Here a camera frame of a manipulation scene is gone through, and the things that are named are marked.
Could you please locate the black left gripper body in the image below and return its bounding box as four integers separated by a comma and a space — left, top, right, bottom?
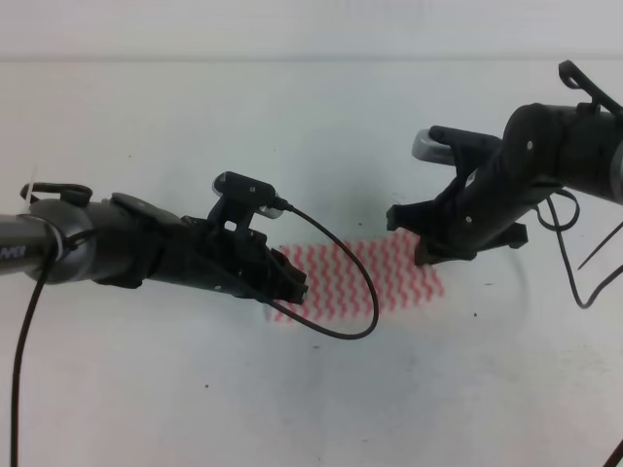
165, 216, 281, 298

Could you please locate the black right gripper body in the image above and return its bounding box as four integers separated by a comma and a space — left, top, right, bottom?
427, 165, 545, 261

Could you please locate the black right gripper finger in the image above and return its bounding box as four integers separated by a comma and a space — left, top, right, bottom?
386, 199, 453, 234
414, 236, 451, 267

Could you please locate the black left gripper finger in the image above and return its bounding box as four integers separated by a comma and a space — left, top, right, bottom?
261, 276, 309, 305
269, 248, 307, 286

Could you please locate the pink wavy striped towel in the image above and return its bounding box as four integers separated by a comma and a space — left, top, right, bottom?
279, 230, 445, 324

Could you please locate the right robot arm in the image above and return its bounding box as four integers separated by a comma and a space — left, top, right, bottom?
386, 104, 622, 266

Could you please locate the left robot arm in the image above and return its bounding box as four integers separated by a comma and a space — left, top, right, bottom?
1, 183, 308, 305

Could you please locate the left camera cable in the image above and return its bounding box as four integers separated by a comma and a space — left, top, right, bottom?
9, 198, 381, 467

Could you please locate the camera cable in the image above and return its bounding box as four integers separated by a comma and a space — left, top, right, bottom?
534, 59, 623, 310
9, 198, 381, 467

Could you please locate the right camera cable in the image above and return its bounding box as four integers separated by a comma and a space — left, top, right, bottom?
534, 59, 623, 310

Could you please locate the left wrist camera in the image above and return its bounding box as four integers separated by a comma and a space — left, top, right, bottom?
207, 171, 284, 233

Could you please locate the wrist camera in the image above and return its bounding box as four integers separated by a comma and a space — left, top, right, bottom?
412, 126, 501, 181
207, 171, 284, 233

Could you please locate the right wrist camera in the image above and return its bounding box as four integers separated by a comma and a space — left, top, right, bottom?
412, 126, 501, 181

